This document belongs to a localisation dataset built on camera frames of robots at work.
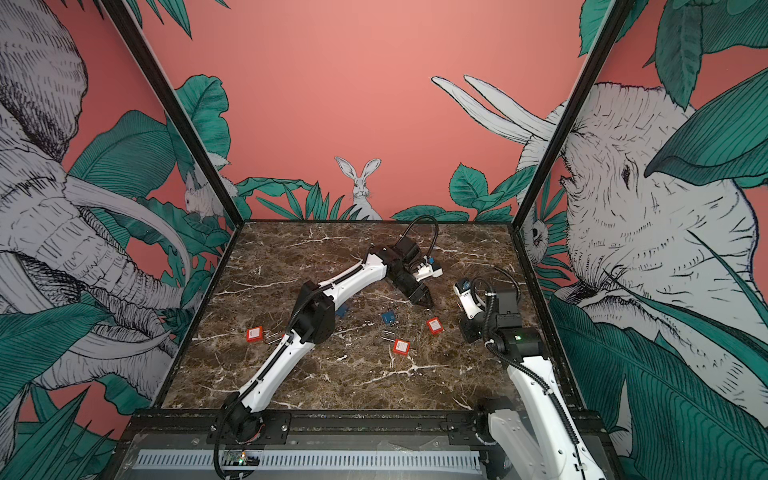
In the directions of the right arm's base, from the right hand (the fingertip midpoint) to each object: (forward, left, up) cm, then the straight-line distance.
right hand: (463, 308), depth 78 cm
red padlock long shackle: (+2, +6, -16) cm, 17 cm away
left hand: (+8, +7, -10) cm, 15 cm away
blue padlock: (+5, +20, -16) cm, 26 cm away
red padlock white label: (-5, +16, -15) cm, 23 cm away
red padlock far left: (-2, +61, -14) cm, 62 cm away
